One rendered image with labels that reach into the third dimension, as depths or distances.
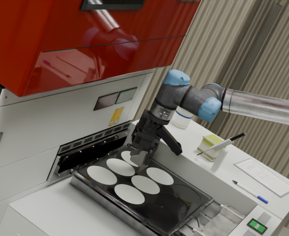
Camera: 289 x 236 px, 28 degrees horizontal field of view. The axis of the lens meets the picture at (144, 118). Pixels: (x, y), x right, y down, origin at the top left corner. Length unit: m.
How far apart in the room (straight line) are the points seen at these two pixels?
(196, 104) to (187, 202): 0.34
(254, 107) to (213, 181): 0.32
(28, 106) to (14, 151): 0.14
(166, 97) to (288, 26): 2.23
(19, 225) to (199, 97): 0.64
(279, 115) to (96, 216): 0.64
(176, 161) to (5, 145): 0.76
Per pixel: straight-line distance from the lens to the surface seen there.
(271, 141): 4.10
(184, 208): 1.88
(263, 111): 1.87
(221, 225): 1.95
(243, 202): 2.02
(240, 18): 3.80
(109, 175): 1.86
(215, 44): 3.85
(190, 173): 2.06
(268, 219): 1.97
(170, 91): 1.79
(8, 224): 1.72
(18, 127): 1.50
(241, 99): 1.88
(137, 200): 1.80
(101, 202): 1.85
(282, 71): 3.99
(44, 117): 1.58
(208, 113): 1.77
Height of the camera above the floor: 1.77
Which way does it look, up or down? 21 degrees down
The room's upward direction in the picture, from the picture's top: 25 degrees clockwise
